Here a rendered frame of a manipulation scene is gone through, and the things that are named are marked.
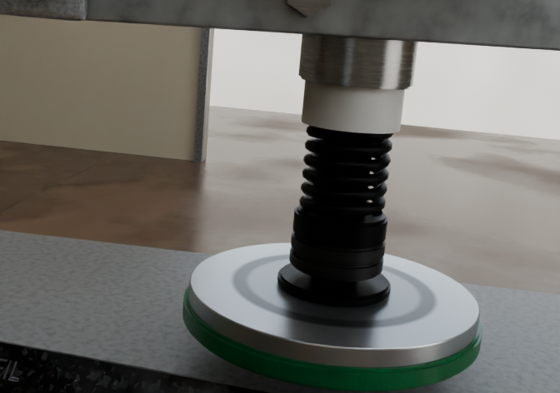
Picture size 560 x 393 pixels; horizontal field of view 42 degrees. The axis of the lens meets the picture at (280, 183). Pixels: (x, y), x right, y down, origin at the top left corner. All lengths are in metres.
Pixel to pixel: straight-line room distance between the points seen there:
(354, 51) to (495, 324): 0.31
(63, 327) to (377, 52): 0.32
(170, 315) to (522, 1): 0.36
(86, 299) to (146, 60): 4.97
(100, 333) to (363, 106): 0.27
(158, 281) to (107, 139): 5.06
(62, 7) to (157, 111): 5.18
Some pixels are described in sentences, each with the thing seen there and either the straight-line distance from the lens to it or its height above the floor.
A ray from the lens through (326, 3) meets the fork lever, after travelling 0.44.
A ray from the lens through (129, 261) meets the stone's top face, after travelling 0.75.
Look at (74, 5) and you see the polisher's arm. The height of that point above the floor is 1.07.
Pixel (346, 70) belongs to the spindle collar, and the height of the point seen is 1.04.
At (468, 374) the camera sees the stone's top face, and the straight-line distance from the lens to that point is 0.58.
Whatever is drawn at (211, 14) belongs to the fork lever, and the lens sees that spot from 0.44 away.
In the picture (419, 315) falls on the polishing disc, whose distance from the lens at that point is 0.52.
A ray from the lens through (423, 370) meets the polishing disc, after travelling 0.48.
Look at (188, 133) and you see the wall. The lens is 5.55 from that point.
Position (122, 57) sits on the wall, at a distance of 5.64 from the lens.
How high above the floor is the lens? 1.07
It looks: 12 degrees down
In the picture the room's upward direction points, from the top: 5 degrees clockwise
